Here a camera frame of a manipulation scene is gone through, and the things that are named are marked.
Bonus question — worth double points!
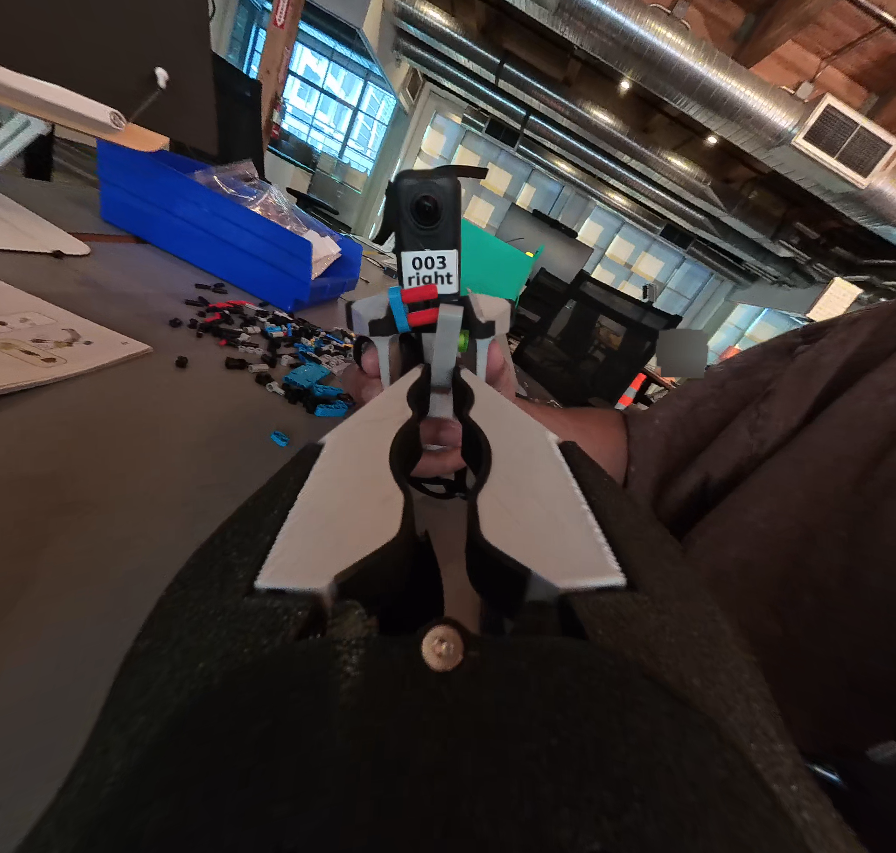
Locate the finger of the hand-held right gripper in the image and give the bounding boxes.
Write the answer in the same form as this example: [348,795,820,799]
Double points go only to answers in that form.
[350,293,400,386]
[465,291,513,379]

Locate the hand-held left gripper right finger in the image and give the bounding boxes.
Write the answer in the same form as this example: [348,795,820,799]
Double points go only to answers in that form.
[455,367,627,592]

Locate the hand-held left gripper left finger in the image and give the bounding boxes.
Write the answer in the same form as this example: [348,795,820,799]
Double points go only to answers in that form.
[253,366,428,595]

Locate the grey angled beam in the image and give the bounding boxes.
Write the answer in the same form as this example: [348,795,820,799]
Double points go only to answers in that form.
[423,307,464,421]

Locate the person's right hand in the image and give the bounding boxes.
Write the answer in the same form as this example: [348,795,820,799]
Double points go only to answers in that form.
[341,340,520,481]

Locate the teal tote bag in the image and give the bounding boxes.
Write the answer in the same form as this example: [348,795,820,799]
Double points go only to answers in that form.
[458,219,546,308]

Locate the pile of small brick pieces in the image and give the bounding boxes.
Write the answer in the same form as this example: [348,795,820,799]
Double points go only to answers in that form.
[168,280,358,420]

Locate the grey monitor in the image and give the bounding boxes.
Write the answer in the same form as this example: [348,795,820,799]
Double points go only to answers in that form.
[493,205,596,287]

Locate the clear plastic bags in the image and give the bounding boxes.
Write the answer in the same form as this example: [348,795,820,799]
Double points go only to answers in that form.
[189,160,344,280]

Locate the blue plastic bin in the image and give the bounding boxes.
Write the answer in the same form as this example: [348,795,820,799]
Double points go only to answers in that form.
[97,140,364,313]

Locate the person's brown clothing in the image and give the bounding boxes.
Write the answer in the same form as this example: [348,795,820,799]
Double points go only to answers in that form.
[623,300,896,853]

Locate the instruction booklet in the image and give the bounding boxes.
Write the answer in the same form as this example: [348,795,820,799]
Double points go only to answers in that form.
[0,280,154,395]

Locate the white folding stand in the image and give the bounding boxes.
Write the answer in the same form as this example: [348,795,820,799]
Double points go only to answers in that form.
[0,65,172,257]

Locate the black board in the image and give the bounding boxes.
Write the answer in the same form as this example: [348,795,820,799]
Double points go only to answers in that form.
[0,0,218,154]

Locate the white vent grille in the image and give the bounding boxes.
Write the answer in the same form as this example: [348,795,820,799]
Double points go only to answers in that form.
[791,93,896,189]

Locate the wooden post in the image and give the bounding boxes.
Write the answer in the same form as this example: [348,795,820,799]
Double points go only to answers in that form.
[258,0,316,147]

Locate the silver ventilation duct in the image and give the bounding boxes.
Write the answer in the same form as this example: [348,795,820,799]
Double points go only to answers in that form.
[385,0,896,287]

